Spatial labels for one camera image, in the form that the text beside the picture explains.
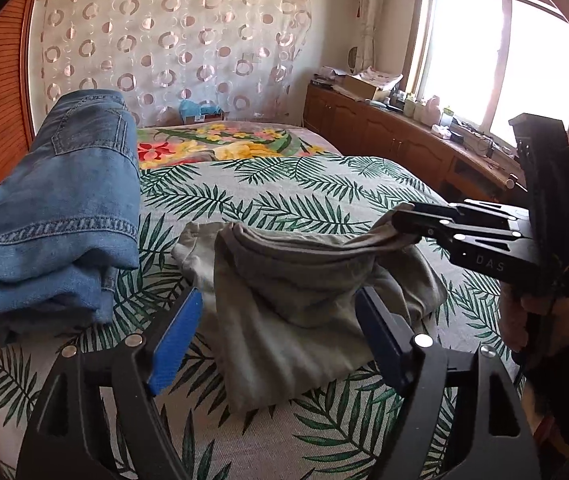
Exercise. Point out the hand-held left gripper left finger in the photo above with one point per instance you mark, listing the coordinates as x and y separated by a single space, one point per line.
177 340

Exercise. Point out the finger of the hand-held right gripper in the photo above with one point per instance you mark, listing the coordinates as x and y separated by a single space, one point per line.
489 255
464 217

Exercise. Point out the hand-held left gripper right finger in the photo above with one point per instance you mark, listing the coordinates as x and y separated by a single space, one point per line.
379 330

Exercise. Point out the grey shorts pants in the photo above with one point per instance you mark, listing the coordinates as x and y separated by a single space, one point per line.
289 300

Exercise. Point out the person's right hand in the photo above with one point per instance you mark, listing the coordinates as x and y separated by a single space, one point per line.
514 320

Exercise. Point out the white tissue pack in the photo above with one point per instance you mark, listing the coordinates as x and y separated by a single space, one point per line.
442 131

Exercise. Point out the white plastic bottle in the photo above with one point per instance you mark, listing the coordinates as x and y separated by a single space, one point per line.
432 110

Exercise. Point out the long wooden cabinet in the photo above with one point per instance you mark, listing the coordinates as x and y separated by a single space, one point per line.
364 125

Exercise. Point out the wooden-framed window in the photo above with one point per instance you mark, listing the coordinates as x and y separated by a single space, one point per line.
464 60

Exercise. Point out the cardboard box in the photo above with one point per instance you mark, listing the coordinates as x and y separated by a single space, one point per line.
364 87

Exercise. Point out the leaf-print bed sheet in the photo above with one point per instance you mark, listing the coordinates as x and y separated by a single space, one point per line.
274 190

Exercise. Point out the blue denim jeans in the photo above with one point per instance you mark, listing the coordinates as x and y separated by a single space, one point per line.
64 200

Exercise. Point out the floral pillow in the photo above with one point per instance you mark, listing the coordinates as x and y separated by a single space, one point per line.
234 142

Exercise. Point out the small brown box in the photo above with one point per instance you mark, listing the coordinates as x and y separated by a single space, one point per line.
209 118

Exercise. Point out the white window curtain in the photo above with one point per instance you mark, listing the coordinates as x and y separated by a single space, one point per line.
369 10

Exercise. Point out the blue plush toy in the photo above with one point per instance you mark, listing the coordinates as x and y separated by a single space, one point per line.
192 109

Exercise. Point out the circle-patterned sheer curtain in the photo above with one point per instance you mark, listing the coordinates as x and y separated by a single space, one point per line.
174 35

